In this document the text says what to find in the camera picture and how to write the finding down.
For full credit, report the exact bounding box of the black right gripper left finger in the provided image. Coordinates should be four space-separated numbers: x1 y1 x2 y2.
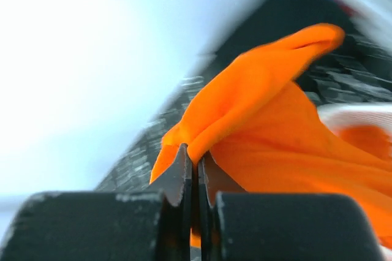
1 145 192 261

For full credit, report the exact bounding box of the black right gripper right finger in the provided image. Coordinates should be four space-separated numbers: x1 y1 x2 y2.
198 153 388 261

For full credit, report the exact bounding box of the orange t shirt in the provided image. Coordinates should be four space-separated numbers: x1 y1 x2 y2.
150 23 391 248

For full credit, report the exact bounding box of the white perforated plastic basket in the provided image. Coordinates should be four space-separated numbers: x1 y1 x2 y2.
317 102 391 135

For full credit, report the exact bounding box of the black marble pattern mat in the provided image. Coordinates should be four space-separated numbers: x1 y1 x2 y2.
97 0 391 191

